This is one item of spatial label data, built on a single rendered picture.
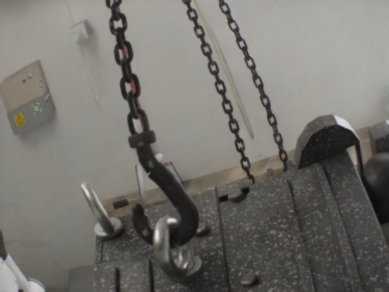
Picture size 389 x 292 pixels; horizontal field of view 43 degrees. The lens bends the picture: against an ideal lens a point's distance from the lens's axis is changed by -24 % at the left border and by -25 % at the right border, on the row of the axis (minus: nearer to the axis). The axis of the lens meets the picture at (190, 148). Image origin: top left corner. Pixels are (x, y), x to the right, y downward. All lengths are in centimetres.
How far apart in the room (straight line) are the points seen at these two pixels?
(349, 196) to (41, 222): 260
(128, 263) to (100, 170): 213
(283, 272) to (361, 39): 200
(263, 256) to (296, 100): 199
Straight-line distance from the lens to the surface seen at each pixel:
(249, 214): 66
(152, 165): 57
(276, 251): 59
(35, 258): 336
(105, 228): 70
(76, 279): 90
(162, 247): 56
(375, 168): 67
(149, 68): 251
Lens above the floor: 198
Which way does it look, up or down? 26 degrees down
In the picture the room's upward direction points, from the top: 22 degrees counter-clockwise
